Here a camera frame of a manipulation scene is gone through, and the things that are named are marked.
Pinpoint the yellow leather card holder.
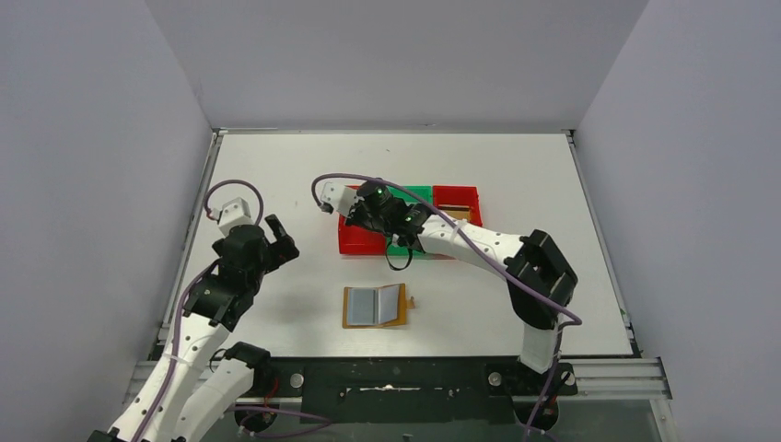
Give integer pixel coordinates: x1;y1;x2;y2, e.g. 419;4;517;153
342;283;416;329

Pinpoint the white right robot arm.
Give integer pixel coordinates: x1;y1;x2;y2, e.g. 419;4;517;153
322;181;578;373

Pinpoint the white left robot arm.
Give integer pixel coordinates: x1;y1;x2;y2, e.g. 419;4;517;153
89;215;299;441

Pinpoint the gold card in bin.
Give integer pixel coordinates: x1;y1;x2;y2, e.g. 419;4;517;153
439;205;472;222

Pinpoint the left red plastic bin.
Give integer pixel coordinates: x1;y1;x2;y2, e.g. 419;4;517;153
337;215;386;256

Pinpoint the red plastic bin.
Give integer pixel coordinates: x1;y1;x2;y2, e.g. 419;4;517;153
433;185;483;227
337;215;386;256

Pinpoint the green plastic bin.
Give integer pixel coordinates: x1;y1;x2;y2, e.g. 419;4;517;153
387;185;434;258

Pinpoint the right red plastic bin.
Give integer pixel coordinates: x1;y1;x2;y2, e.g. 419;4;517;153
433;185;483;227

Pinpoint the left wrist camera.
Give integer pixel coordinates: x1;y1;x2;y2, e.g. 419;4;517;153
217;197;254;237

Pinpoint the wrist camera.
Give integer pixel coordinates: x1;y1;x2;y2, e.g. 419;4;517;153
217;197;254;237
320;181;358;216

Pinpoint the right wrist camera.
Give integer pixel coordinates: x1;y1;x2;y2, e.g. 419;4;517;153
320;181;358;216

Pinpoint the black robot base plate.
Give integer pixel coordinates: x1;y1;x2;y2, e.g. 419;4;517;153
239;356;578;425

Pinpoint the aluminium table frame rail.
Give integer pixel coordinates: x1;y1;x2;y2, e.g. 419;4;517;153
566;358;672;401

